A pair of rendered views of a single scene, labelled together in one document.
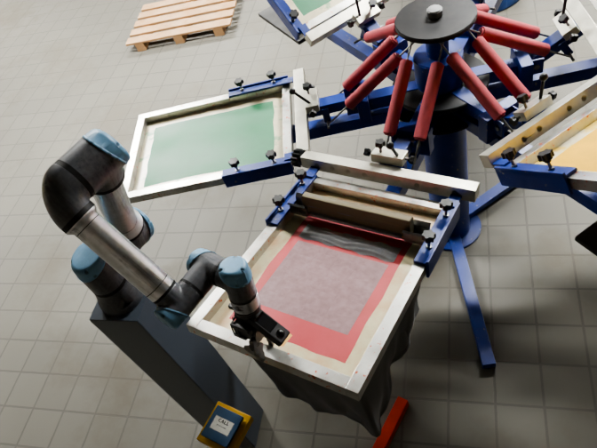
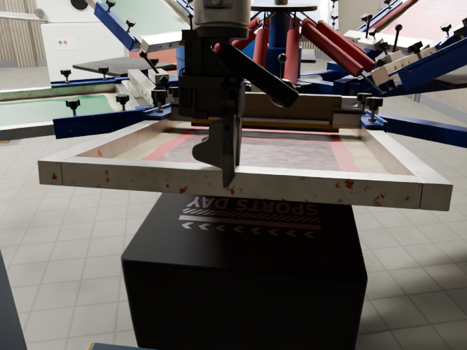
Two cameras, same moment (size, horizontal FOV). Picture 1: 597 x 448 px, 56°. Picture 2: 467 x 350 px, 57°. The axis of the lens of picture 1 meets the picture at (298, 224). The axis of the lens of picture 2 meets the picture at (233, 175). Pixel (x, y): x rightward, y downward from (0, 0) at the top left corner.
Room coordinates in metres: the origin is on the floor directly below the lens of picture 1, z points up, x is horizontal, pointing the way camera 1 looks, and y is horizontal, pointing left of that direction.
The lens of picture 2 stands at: (0.39, 0.55, 1.42)
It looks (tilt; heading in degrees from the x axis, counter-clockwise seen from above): 24 degrees down; 323
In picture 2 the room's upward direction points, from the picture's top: straight up
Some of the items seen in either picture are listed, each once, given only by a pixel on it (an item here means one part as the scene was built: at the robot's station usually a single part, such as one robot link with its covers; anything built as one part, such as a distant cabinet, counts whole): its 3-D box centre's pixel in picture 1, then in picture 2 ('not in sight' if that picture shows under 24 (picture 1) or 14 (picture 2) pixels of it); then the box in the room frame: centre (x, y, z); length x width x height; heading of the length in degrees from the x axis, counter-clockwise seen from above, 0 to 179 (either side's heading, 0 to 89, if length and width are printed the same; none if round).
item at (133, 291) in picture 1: (115, 287); not in sight; (1.22, 0.62, 1.25); 0.15 x 0.15 x 0.10
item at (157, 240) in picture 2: not in sight; (252, 205); (1.06, 0.00, 0.95); 0.48 x 0.44 x 0.01; 135
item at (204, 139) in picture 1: (234, 119); (65, 84); (2.08, 0.09, 1.05); 1.08 x 0.61 x 0.23; 75
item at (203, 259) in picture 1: (205, 271); not in sight; (0.96, 0.27, 1.45); 0.11 x 0.11 x 0.08; 38
